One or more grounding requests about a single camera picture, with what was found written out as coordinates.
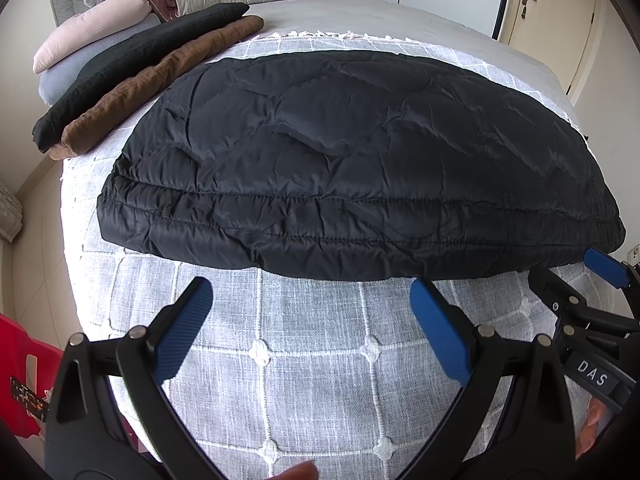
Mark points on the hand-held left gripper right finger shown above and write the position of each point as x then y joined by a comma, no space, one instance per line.
440,330

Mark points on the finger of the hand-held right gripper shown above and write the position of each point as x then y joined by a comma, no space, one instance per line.
555,292
607,265

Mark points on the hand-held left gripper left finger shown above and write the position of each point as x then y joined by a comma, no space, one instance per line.
182,330

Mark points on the black quilted puffer jacket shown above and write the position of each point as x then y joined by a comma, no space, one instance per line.
350,160

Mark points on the person's right hand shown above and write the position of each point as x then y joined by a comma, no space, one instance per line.
595,422

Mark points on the person's left hand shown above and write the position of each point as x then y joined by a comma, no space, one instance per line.
300,472

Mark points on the white checked fringed blanket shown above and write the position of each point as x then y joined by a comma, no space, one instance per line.
300,360

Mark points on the red plastic stool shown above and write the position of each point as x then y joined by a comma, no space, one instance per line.
20,355

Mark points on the beige textured cloth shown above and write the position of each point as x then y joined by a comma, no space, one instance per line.
10,210

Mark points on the cream door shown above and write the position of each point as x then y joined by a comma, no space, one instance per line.
550,20

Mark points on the brown folded garment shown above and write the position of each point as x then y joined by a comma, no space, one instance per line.
150,80

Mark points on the light blue folded garment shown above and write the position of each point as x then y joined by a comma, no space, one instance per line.
65,77

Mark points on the black folded garment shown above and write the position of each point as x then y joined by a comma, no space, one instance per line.
140,50

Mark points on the bed with grey sheet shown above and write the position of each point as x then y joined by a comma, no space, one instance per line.
400,20

